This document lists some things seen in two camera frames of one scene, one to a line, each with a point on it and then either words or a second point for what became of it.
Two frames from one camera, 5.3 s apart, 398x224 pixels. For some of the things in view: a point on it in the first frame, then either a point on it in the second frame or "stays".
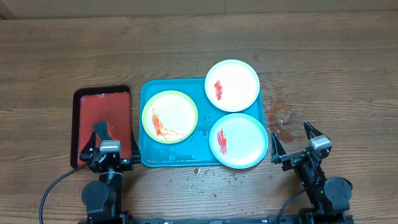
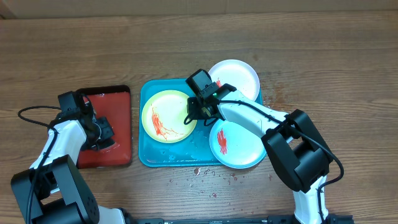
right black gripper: (280, 155) → (194, 106)
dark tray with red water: (90, 105) stays
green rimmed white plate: (170, 117) stays
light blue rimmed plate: (239, 141) stays
